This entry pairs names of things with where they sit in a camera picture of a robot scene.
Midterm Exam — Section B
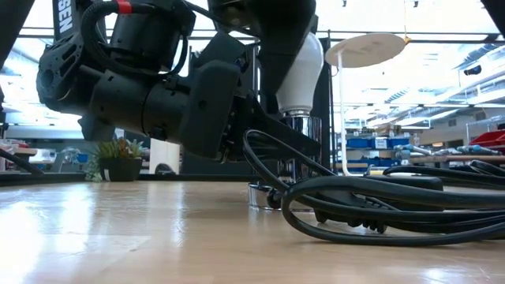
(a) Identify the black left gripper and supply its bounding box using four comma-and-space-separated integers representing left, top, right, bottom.
144, 78, 321, 161

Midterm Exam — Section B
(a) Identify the blue storage bin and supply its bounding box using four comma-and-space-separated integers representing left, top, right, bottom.
346, 157, 403, 169
388, 136, 411, 149
346, 136, 375, 150

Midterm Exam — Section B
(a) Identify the wooden workbench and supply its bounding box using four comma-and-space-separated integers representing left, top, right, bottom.
408, 155, 505, 166

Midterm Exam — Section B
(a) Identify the red storage bin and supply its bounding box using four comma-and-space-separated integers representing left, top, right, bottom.
468, 129, 505, 149

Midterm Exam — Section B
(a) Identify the succulent plant in black pot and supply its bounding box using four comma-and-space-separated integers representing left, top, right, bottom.
84, 136, 149, 183

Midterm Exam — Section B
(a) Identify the black lamp power cord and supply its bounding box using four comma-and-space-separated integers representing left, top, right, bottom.
241, 129, 505, 248

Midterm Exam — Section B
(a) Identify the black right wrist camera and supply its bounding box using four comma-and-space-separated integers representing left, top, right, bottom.
207, 0, 258, 37

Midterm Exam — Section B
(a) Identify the black table frame rail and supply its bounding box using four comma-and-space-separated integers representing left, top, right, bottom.
0, 171, 505, 191

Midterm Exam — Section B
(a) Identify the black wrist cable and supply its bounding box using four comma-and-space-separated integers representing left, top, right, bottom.
80, 0, 222, 77

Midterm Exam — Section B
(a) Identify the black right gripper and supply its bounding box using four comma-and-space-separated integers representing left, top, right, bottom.
256, 0, 319, 115

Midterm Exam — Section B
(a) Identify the white cylinder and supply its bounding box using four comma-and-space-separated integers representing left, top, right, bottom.
148, 137, 181, 175

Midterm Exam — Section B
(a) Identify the white LED lightbulb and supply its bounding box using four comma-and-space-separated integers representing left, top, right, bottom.
275, 31, 325, 116

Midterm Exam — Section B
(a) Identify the chrome lamp base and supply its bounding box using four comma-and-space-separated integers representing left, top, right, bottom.
247, 111, 323, 212

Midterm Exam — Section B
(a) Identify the white round side table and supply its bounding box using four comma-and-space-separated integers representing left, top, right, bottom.
324, 32, 408, 178

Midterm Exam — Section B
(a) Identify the black curved cable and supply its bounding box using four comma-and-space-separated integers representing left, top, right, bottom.
0, 148, 44, 178

